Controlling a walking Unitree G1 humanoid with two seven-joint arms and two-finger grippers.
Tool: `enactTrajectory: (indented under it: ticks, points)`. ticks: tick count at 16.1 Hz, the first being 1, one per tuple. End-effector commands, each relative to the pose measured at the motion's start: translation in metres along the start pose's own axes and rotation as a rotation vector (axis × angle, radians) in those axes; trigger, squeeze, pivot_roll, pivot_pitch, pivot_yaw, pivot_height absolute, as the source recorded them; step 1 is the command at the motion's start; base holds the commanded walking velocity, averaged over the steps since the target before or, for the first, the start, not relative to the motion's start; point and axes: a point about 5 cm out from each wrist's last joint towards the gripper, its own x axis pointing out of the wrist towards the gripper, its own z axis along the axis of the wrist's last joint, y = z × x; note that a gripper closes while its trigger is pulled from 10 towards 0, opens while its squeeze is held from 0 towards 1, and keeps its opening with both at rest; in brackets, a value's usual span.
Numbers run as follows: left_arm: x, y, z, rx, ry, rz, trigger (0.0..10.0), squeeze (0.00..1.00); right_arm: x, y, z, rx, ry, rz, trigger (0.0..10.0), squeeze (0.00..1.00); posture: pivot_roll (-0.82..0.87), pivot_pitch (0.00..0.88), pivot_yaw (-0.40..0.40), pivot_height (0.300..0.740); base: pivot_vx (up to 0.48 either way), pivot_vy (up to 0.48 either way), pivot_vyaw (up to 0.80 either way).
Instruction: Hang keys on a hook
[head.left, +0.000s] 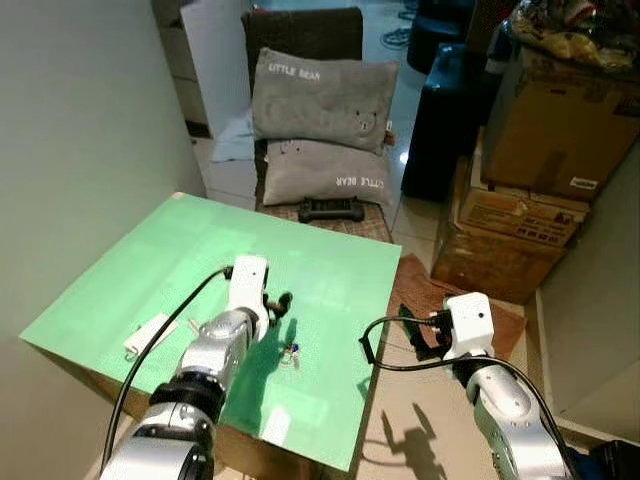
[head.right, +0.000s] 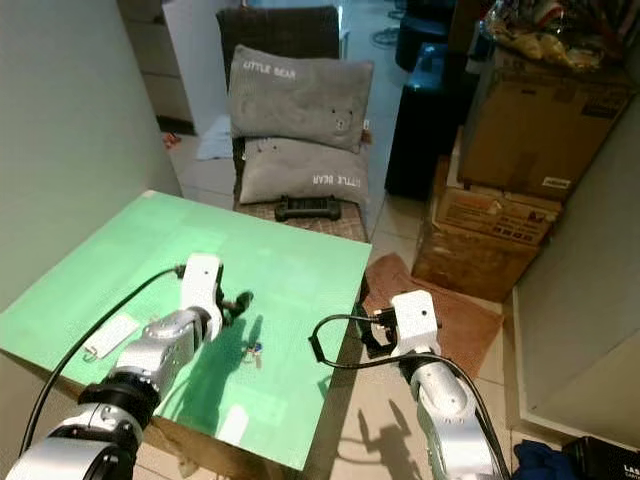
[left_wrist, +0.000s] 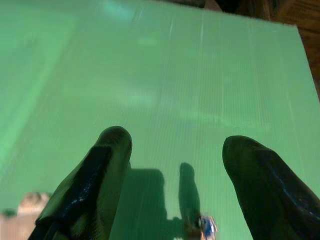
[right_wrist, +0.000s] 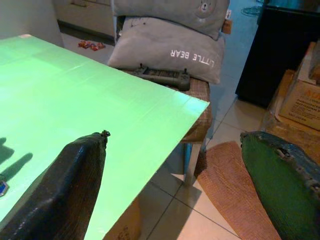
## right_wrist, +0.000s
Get black cabinet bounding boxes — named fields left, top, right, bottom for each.
left=234, top=0, right=320, bottom=109

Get grey bear face pillow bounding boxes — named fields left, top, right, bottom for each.
left=111, top=0, right=231, bottom=41

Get printed cardboard box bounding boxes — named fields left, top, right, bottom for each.
left=278, top=41, right=320, bottom=131

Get plaid covered bench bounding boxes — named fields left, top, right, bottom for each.
left=122, top=67, right=214, bottom=186

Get brown woven floor mat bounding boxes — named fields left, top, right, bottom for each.
left=196, top=140, right=283, bottom=240

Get colourful candy wrappers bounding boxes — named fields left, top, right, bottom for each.
left=77, top=39, right=106, bottom=52

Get grey Little Bear pillow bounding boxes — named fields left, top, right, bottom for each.
left=107, top=16, right=226, bottom=85

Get plain cardboard box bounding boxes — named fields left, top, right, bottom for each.
left=261, top=69, right=320, bottom=165

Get blue shield keychain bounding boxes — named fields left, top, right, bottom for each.
left=0, top=173, right=10, bottom=198

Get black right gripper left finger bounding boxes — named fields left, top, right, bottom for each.
left=0, top=129, right=112, bottom=240

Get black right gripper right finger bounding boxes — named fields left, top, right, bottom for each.
left=239, top=130, right=320, bottom=240

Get white cabinet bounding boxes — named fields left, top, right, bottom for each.
left=52, top=0, right=118, bottom=47

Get grey remote controller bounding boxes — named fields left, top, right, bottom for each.
left=117, top=63, right=192, bottom=92

